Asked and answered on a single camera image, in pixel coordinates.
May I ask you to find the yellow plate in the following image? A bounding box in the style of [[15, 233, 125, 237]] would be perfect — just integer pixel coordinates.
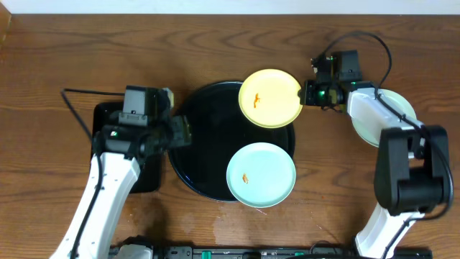
[[238, 69, 303, 129]]

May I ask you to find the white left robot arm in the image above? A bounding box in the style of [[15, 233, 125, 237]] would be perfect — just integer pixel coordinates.
[[52, 116, 191, 258]]

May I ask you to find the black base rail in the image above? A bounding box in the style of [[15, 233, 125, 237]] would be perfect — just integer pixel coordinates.
[[107, 245, 432, 259]]

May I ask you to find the black round tray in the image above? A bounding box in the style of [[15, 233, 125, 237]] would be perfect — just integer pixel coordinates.
[[168, 81, 295, 202]]

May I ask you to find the black rectangular tray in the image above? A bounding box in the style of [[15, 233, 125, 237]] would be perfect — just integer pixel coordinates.
[[93, 101, 164, 194]]

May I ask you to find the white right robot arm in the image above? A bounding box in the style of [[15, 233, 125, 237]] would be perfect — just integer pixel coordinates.
[[299, 81, 454, 258]]

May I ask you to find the mint plate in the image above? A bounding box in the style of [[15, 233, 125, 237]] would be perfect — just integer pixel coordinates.
[[347, 88, 417, 147], [226, 142, 296, 209]]

